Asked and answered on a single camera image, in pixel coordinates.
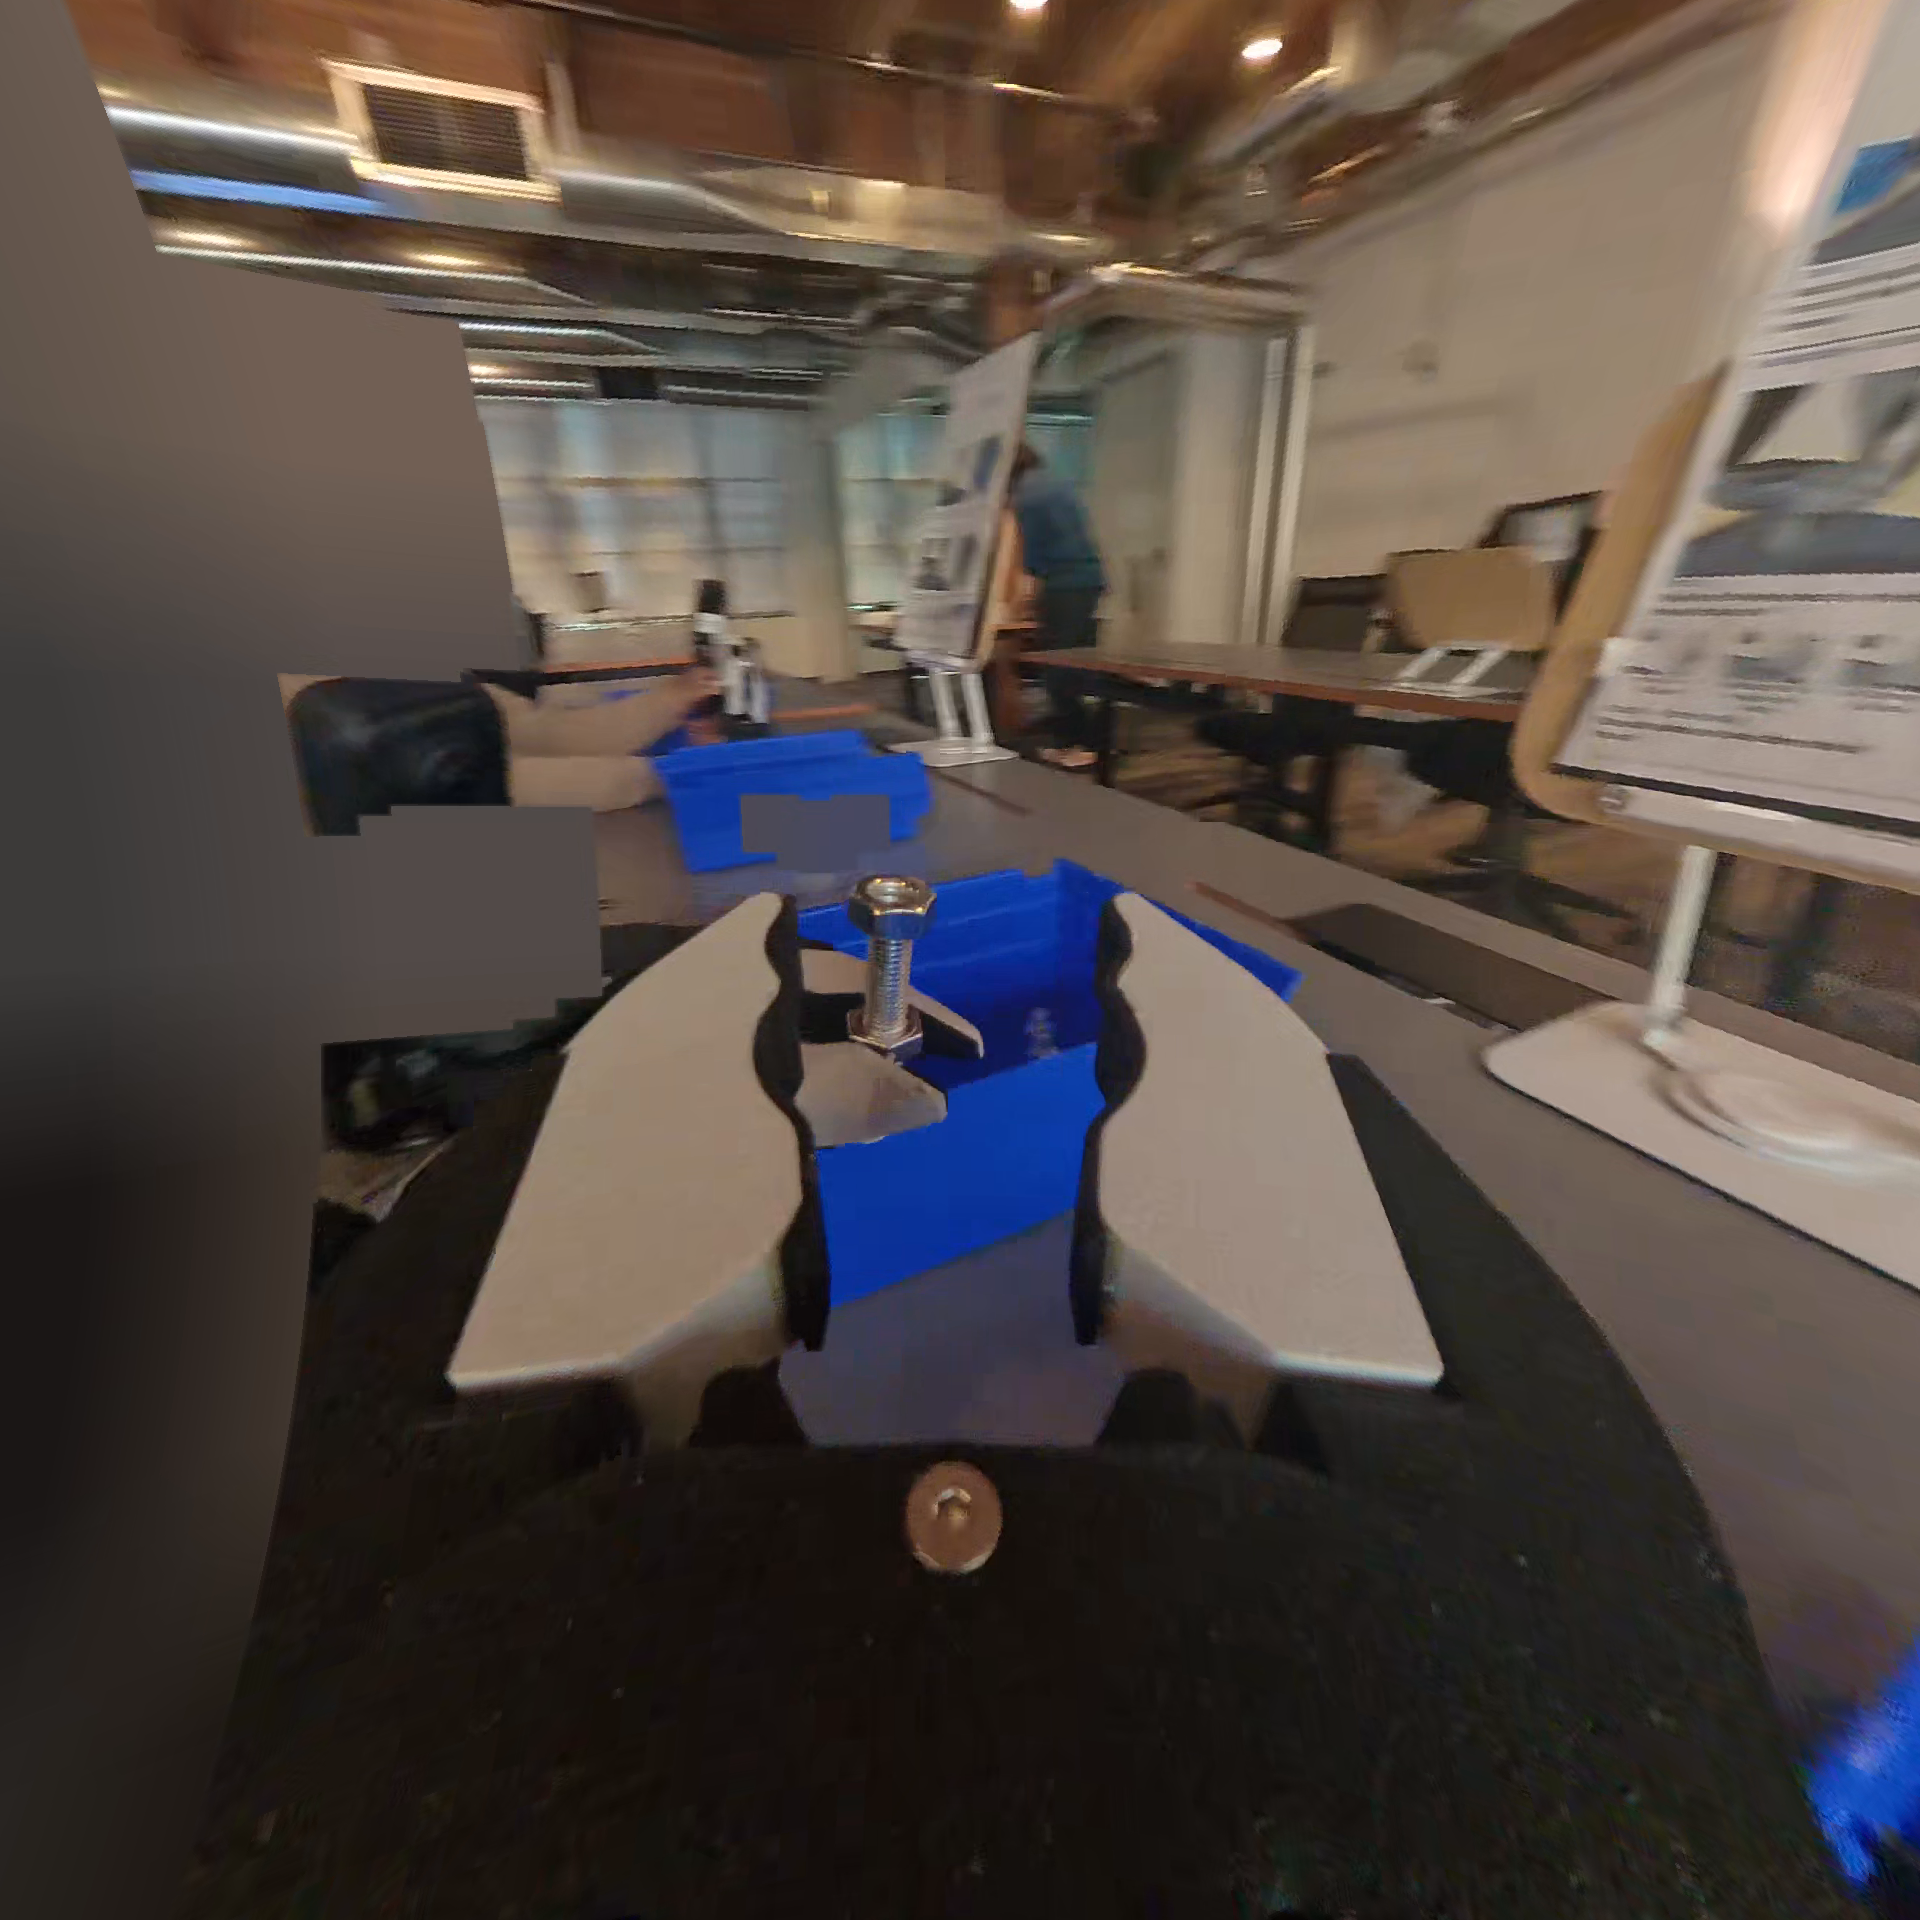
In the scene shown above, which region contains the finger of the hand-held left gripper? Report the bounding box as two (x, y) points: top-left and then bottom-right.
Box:
(803, 1046), (952, 1153)
(800, 952), (988, 1064)

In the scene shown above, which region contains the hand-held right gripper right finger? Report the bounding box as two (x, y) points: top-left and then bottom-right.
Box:
(1064, 891), (1448, 1390)

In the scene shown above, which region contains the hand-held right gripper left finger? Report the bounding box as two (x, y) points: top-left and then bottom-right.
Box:
(446, 891), (834, 1454)

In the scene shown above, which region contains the blue plastic bin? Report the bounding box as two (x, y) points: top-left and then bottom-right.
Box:
(655, 727), (935, 875)
(791, 858), (1306, 1311)

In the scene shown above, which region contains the blue divided parts bin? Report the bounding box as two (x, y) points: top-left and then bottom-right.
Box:
(1807, 1634), (1920, 1896)

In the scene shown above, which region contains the another person's forearm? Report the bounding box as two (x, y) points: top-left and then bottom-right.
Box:
(503, 681), (714, 811)

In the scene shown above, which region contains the white poster stand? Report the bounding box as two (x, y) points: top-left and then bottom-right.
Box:
(914, 656), (1003, 769)

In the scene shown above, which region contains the wooden desk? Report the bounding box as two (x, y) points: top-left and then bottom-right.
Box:
(1018, 643), (1539, 842)

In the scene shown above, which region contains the black office chair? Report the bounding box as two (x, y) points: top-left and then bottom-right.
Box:
(1283, 577), (1396, 654)

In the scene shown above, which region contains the wooden instruction board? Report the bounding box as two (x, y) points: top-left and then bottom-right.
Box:
(1510, 360), (1920, 904)

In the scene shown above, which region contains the printed poster board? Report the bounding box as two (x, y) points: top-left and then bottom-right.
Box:
(896, 335), (1044, 664)

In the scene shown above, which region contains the ceiling air vent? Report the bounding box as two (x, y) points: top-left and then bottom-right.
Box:
(323, 59), (559, 203)

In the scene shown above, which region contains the wooden board on stand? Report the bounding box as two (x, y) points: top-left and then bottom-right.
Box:
(1381, 546), (1560, 692)

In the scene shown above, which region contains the wooden pillar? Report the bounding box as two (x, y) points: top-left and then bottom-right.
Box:
(976, 247), (1051, 377)

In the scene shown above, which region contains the printed instruction sheet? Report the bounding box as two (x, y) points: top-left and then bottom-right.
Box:
(1551, 0), (1920, 836)

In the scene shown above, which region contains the black table cable hatch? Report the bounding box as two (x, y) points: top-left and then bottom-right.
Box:
(1288, 904), (1614, 1039)

